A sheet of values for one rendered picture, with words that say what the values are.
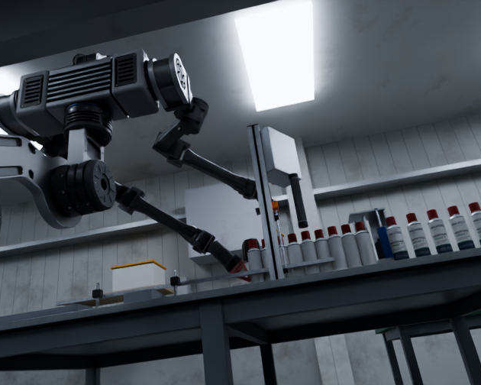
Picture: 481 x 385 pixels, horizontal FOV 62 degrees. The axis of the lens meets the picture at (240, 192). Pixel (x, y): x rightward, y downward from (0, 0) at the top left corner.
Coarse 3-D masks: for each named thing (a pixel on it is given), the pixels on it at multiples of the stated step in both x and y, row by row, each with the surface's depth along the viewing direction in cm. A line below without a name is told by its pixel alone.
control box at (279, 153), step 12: (264, 132) 153; (276, 132) 156; (264, 144) 152; (276, 144) 152; (288, 144) 159; (264, 156) 150; (276, 156) 149; (288, 156) 155; (276, 168) 146; (288, 168) 152; (276, 180) 155; (288, 180) 156
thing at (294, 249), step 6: (294, 234) 152; (294, 240) 151; (288, 246) 150; (294, 246) 149; (300, 246) 150; (288, 252) 150; (294, 252) 148; (300, 252) 149; (294, 258) 147; (300, 258) 147; (294, 270) 146; (300, 270) 145; (294, 276) 145
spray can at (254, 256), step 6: (252, 240) 153; (252, 246) 152; (252, 252) 150; (258, 252) 150; (252, 258) 149; (258, 258) 149; (252, 264) 148; (258, 264) 148; (252, 276) 147; (258, 276) 146; (252, 282) 146; (258, 282) 145
